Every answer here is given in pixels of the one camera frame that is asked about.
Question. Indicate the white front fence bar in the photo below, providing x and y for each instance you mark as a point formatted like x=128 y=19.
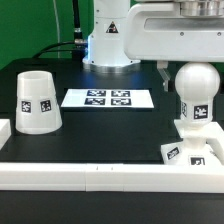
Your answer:
x=110 y=177

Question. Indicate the white lamp base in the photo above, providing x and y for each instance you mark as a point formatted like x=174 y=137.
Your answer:
x=194 y=149

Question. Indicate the white lamp bulb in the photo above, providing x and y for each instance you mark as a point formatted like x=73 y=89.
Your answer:
x=197 y=84

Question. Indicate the white lamp shade cone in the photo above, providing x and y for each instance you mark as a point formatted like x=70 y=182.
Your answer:
x=37 y=110

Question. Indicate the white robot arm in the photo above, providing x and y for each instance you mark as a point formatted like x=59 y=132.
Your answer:
x=106 y=42

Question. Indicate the white left fence block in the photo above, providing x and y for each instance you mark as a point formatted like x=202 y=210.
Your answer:
x=5 y=131

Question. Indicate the white marker sheet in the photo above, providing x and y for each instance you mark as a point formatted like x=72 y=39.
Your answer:
x=108 y=98

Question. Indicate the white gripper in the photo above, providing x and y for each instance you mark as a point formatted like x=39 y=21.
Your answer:
x=175 y=30

